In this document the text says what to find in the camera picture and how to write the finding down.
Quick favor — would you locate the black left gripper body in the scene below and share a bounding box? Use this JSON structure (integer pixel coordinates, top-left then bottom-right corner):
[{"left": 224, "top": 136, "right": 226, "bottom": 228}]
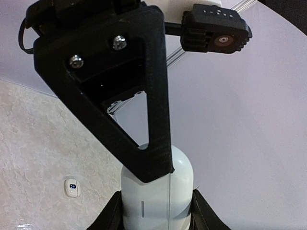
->
[{"left": 25, "top": 0, "right": 141, "bottom": 36}]

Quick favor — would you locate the white stem earbud charging case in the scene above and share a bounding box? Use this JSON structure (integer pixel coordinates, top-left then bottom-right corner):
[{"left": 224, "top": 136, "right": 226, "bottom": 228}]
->
[{"left": 64, "top": 178, "right": 81, "bottom": 198}]

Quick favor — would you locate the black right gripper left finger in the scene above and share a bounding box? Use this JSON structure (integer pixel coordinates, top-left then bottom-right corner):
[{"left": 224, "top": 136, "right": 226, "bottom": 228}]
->
[{"left": 87, "top": 191, "right": 125, "bottom": 230}]

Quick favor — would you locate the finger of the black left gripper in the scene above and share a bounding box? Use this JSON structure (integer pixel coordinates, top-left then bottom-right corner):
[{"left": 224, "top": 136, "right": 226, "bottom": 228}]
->
[{"left": 34, "top": 5, "right": 173, "bottom": 183}]

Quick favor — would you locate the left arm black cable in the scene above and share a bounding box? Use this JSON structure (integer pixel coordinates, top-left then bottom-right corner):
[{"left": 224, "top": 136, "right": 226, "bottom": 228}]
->
[{"left": 18, "top": 16, "right": 36, "bottom": 55}]

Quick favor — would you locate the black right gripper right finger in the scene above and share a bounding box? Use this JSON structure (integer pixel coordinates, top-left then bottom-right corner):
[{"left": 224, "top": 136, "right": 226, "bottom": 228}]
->
[{"left": 189, "top": 189, "right": 231, "bottom": 230}]

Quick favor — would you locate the white oval earbud charging case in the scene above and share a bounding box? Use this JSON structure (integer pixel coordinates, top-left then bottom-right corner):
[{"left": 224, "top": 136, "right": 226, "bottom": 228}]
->
[{"left": 121, "top": 146, "right": 194, "bottom": 230}]

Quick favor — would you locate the left aluminium wall post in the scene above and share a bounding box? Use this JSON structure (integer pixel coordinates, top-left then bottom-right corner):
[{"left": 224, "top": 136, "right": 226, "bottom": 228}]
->
[{"left": 166, "top": 47, "right": 186, "bottom": 68}]

